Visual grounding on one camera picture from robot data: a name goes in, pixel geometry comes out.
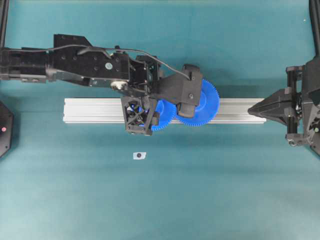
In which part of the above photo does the black frame post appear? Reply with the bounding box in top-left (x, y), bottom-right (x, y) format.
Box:
top-left (309, 0), bottom-right (320, 57)
top-left (0, 0), bottom-right (10, 48)

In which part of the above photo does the aluminium extrusion rail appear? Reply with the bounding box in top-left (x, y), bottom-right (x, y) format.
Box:
top-left (62, 98), bottom-right (267, 124)

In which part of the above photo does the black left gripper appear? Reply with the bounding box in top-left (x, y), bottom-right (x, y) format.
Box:
top-left (45, 34), bottom-right (164, 136)

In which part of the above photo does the black right frame post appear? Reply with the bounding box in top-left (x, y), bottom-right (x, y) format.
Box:
top-left (309, 0), bottom-right (320, 57)

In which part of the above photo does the green table mat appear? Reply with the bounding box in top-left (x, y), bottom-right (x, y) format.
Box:
top-left (0, 0), bottom-right (320, 240)

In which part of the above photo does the black camera cable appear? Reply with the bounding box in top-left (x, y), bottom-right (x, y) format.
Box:
top-left (0, 44), bottom-right (192, 81)

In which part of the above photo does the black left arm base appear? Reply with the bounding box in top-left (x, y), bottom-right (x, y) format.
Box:
top-left (0, 102), bottom-right (14, 157)

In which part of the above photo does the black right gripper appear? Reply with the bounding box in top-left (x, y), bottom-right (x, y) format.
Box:
top-left (248, 56), bottom-right (320, 155)

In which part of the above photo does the large blue plastic gear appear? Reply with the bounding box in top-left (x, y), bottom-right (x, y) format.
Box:
top-left (175, 79), bottom-right (220, 127)

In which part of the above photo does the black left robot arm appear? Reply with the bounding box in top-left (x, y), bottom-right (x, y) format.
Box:
top-left (0, 34), bottom-right (161, 136)

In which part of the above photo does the black left frame post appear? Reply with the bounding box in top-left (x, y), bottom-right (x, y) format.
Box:
top-left (0, 0), bottom-right (10, 48)

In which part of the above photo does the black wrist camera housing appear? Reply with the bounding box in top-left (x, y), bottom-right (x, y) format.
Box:
top-left (150, 64), bottom-right (203, 119)

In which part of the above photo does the small blue plastic gear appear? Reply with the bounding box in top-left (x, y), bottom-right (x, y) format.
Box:
top-left (138, 98), bottom-right (176, 136)

